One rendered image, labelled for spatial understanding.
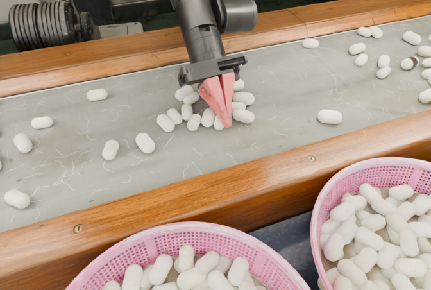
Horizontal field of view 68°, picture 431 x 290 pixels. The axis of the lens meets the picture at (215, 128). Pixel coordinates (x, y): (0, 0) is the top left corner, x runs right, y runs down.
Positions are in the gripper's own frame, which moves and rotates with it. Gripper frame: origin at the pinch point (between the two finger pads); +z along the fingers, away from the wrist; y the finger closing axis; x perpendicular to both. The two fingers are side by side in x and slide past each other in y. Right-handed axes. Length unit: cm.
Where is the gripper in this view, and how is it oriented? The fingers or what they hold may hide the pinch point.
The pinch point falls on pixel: (227, 122)
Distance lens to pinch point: 49.4
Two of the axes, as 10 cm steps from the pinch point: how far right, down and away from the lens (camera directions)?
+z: 2.8, 9.6, -0.9
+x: -2.1, 1.5, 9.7
